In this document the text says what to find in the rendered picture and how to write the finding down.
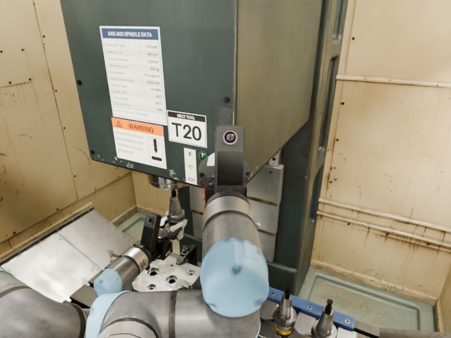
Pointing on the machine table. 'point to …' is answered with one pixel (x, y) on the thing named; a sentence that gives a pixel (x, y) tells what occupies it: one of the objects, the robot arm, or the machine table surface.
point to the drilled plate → (166, 275)
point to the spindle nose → (164, 183)
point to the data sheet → (135, 72)
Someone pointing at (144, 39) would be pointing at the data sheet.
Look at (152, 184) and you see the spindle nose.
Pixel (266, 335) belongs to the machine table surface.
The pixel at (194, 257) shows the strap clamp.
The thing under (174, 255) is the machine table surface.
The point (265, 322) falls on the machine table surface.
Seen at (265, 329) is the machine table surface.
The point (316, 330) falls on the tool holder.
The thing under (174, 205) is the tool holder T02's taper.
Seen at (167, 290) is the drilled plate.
